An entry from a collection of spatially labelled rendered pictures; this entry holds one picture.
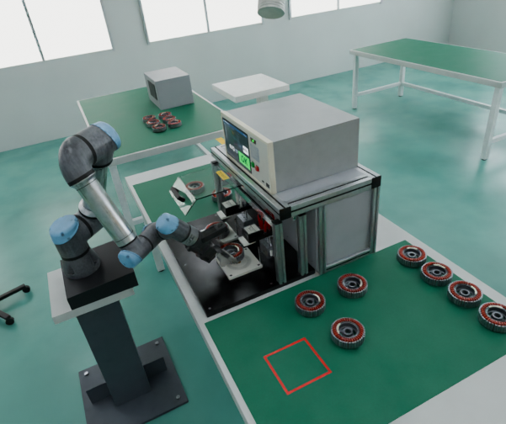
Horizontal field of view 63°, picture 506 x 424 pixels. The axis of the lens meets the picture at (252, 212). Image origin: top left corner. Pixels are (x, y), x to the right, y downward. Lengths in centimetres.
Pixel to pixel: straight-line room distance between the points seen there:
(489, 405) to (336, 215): 76
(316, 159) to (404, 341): 70
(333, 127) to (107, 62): 485
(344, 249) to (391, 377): 56
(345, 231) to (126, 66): 493
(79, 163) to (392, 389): 119
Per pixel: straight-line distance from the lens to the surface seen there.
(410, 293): 168
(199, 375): 239
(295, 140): 149
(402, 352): 148
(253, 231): 168
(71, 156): 147
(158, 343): 258
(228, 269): 173
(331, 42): 746
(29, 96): 617
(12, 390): 277
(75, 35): 607
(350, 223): 168
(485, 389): 146
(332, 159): 162
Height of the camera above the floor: 187
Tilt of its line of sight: 32 degrees down
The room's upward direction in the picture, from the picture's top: 7 degrees counter-clockwise
